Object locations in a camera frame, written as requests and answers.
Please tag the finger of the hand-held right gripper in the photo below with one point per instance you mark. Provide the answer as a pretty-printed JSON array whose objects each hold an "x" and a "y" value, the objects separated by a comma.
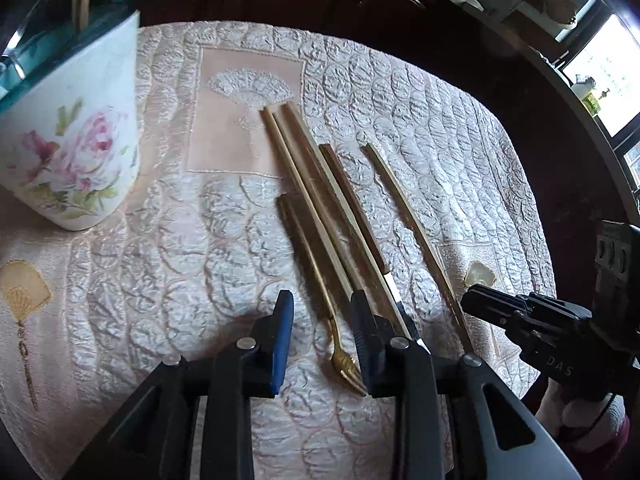
[{"x": 485, "y": 302}]

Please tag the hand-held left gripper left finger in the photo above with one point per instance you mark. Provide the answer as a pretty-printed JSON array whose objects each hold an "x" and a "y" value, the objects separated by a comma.
[{"x": 281, "y": 345}]

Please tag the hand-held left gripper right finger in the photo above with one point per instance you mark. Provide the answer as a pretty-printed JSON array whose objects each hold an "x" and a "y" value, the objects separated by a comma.
[{"x": 364, "y": 340}]

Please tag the white floral utensil holder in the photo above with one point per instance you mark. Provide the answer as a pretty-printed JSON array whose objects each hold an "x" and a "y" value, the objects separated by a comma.
[{"x": 75, "y": 110}]

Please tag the quilted cream tablecloth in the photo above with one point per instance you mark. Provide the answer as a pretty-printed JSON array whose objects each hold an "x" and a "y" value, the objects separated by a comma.
[{"x": 200, "y": 260}]

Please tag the white plastic bottle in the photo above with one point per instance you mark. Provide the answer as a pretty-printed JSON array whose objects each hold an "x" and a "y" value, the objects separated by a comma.
[{"x": 584, "y": 91}]

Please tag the window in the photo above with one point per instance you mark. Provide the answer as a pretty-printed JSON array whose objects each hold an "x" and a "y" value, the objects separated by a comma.
[{"x": 610, "y": 75}]

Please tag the round bamboo strainer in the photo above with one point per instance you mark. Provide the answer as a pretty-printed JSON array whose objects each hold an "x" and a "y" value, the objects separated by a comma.
[{"x": 561, "y": 10}]

